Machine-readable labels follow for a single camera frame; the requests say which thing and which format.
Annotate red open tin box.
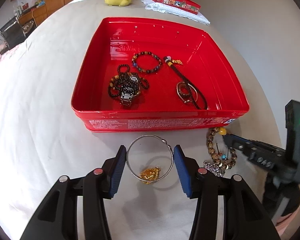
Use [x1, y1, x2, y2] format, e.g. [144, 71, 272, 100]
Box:
[71, 17, 249, 132]

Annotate white lace cloth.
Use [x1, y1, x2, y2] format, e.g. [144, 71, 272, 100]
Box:
[141, 0, 210, 25]

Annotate brown ring pendant cord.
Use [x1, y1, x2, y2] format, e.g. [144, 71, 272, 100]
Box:
[163, 56, 209, 111]

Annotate silver bangle gold charm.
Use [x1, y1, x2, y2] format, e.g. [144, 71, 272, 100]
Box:
[126, 134, 174, 185]

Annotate silver metal watch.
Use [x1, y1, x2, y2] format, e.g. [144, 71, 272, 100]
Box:
[120, 74, 141, 106]

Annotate floral pink bedding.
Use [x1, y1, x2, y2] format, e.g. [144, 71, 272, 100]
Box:
[0, 43, 24, 66]

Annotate thin silver ring bangle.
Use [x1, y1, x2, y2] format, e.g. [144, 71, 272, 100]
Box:
[176, 81, 198, 103]

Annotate black office chair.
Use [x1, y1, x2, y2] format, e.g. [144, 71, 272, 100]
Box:
[0, 16, 26, 49]

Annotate red tin lid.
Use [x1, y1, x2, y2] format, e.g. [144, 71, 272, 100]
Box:
[152, 0, 201, 15]

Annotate black bead necklace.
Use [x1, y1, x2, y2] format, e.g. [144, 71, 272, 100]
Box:
[107, 63, 150, 99]

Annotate brown spotted bead bracelet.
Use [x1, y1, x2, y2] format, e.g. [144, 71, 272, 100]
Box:
[206, 126, 239, 171]

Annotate silver filigree pendant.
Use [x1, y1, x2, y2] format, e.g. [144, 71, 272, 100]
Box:
[203, 161, 225, 177]

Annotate wooden desk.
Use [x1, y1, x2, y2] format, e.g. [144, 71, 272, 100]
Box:
[19, 5, 47, 27]

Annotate dark multicolour bead bracelet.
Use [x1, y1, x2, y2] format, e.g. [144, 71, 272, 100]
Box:
[131, 51, 164, 74]

